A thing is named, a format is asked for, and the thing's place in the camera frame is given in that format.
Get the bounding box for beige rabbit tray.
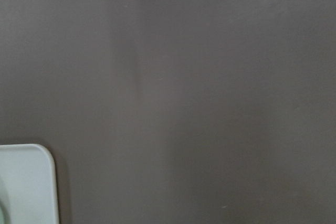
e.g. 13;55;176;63
1;144;59;223

